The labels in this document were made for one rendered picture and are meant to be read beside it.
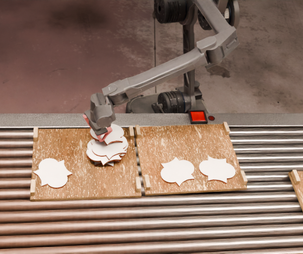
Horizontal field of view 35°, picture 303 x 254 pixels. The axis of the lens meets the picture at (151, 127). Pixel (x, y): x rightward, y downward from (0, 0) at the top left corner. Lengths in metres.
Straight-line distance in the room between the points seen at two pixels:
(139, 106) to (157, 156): 1.22
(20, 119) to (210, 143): 0.81
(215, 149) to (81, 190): 0.59
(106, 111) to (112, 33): 2.49
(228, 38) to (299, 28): 3.04
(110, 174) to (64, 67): 2.00
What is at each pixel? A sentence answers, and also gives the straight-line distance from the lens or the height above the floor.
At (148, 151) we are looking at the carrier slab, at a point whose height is 0.94.
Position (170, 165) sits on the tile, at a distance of 1.94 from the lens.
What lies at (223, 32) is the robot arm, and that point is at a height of 1.47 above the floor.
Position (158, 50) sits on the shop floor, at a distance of 4.04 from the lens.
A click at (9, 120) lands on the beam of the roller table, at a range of 2.13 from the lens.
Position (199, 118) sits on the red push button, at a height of 0.93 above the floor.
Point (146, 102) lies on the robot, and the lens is 3.20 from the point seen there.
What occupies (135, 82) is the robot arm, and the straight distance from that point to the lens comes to 1.73.
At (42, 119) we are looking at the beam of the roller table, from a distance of 2.11.
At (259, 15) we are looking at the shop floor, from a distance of 4.77.
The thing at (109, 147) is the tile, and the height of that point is 0.99.
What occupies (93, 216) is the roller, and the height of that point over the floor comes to 0.91.
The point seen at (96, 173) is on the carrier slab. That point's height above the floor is 0.94.
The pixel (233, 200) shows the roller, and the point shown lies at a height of 0.91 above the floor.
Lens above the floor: 2.43
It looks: 46 degrees down
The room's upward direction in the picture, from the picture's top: 10 degrees clockwise
